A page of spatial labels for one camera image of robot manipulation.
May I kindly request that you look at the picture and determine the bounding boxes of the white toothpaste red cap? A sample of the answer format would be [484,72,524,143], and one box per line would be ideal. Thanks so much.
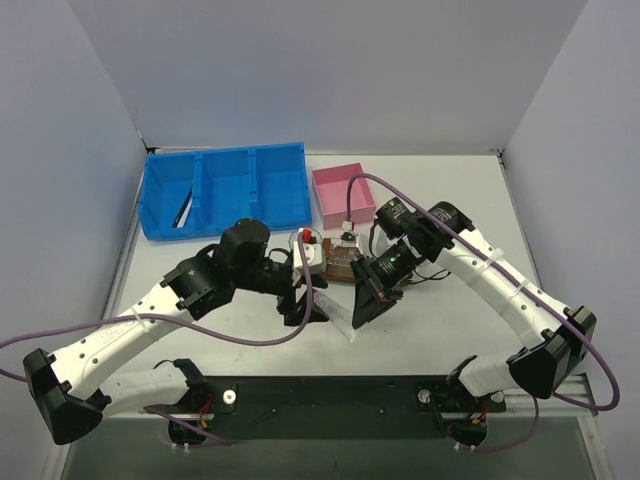
[314,291,357,342]

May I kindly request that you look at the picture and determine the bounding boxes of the brown wooden tray holder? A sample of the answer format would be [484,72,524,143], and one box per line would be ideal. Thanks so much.
[322,237,386,284]

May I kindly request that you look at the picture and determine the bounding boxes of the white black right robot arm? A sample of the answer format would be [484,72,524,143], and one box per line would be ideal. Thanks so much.
[351,198,596,399]

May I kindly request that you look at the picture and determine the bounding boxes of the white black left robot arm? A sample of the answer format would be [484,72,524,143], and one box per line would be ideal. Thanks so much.
[23,218,327,445]

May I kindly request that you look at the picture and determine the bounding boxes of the blue plastic bin right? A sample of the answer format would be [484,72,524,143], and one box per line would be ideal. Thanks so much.
[251,143,312,230]

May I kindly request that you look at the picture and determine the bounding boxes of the blue plastic bin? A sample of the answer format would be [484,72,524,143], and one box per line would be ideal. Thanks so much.
[138,152,197,241]
[198,148,252,236]
[251,143,312,230]

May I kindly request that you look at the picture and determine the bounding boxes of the pink wooden drawer box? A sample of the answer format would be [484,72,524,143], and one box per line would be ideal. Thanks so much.
[312,163,377,230]

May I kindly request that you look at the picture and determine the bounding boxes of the blue plastic bin middle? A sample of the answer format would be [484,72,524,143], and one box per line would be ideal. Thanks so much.
[198,148,252,236]

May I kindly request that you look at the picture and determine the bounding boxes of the blue plastic bin left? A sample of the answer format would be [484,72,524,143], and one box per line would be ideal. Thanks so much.
[138,152,197,241]

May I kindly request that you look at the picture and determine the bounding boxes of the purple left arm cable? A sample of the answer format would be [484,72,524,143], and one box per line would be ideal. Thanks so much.
[0,238,316,446]

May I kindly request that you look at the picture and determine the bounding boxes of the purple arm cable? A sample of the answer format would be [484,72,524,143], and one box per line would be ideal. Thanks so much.
[342,172,621,454]
[0,238,316,446]

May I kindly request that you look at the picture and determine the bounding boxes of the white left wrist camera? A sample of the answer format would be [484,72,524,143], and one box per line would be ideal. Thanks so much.
[292,244,326,275]

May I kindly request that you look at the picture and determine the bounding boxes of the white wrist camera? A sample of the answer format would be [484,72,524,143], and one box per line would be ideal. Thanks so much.
[339,221,357,245]
[292,244,326,275]

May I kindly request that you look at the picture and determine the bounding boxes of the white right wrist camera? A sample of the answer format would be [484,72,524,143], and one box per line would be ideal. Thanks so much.
[339,221,357,245]

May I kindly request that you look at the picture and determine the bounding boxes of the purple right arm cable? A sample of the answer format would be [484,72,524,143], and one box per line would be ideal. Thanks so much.
[342,172,621,454]

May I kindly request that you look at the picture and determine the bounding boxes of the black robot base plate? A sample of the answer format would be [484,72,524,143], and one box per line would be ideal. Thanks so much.
[159,375,506,442]

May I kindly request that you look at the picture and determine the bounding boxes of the aluminium frame rail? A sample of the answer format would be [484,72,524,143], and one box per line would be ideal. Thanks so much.
[58,377,599,421]

